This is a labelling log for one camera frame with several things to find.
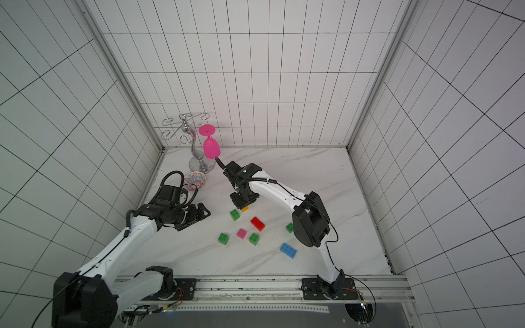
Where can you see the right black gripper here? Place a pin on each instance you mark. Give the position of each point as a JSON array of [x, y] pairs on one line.
[[231, 170]]

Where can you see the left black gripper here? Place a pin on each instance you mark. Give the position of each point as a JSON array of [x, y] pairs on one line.
[[193, 217]]

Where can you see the green lego cube top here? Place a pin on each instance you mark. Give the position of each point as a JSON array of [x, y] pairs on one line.
[[235, 214]]

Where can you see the green lego cube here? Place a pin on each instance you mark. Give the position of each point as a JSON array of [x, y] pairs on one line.
[[254, 239], [289, 227], [235, 214], [223, 239]]

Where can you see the red long lego brick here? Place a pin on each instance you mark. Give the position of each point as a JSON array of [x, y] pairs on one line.
[[258, 224]]

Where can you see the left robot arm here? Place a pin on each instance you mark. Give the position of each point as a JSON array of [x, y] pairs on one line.
[[91, 298]]

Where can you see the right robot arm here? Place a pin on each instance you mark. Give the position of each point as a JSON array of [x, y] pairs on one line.
[[312, 226]]

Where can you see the pink lego cube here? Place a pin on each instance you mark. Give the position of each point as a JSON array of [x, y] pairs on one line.
[[242, 233]]

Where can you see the blue long lego brick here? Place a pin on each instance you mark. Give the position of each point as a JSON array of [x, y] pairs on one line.
[[288, 250]]

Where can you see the pink plastic wine glass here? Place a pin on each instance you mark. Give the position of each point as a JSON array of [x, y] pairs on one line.
[[211, 146]]

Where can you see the red patterned small bowl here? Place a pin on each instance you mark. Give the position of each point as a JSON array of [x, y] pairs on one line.
[[194, 181]]

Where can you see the silver glass hanger stand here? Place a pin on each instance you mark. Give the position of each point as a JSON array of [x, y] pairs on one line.
[[188, 124]]

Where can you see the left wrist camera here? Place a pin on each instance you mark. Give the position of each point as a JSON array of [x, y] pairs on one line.
[[168, 195]]

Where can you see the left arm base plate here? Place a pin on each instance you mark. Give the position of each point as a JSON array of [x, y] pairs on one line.
[[181, 289]]

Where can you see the aluminium rail frame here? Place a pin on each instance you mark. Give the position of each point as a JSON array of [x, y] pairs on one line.
[[243, 293]]

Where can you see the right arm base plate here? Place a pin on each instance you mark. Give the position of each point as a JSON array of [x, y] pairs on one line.
[[316, 289]]

